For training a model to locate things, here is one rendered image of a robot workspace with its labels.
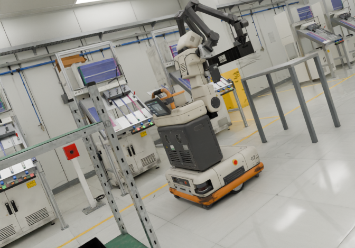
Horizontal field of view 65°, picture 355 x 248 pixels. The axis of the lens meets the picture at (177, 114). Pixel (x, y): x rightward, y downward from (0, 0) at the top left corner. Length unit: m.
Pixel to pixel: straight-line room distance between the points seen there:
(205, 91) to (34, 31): 3.76
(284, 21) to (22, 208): 6.14
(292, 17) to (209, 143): 5.27
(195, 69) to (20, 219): 2.44
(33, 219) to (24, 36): 3.11
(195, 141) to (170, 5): 4.91
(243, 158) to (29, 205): 2.36
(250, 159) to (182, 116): 0.72
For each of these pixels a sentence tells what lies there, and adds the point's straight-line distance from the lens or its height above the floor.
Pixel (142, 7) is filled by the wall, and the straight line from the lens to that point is 6.33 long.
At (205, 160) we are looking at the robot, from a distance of 2.20.
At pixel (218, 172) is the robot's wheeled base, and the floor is 0.24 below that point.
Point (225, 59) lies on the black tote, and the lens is 2.66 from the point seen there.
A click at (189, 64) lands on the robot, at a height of 1.11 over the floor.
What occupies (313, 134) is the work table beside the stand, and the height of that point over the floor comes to 0.09.
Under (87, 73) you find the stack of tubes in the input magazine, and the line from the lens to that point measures 3.86.
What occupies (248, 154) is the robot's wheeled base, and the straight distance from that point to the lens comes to 2.41.
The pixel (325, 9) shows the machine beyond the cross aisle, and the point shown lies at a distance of 8.22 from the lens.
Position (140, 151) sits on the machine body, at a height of 0.33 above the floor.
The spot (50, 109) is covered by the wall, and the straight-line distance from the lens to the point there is 5.22.
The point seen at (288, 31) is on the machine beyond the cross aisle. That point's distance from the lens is 7.08.
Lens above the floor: 0.97
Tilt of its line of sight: 5 degrees down
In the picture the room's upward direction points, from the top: 20 degrees counter-clockwise
